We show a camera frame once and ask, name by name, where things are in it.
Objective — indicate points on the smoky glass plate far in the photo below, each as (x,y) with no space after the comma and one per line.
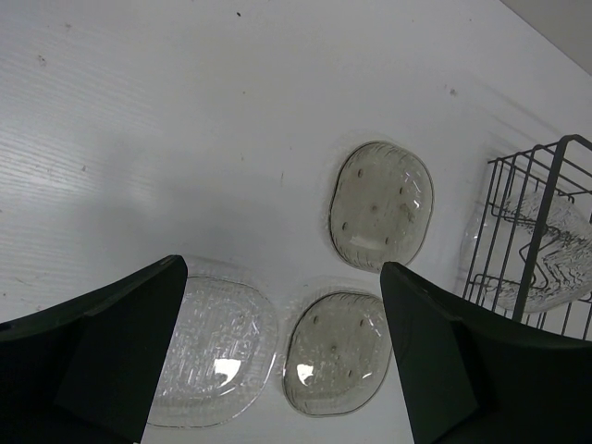
(381,206)

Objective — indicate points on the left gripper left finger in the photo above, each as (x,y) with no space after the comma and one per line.
(86,370)

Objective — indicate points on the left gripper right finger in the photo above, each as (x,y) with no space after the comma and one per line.
(469,375)

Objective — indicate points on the clear glass plate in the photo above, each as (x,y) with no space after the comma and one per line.
(219,357)
(498,240)

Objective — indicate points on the grey wire dish rack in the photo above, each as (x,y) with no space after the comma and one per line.
(563,168)

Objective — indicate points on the smoky glass plate near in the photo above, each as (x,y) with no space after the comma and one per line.
(338,354)

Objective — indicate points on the smoky glass plate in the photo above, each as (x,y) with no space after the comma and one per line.
(338,354)
(381,206)

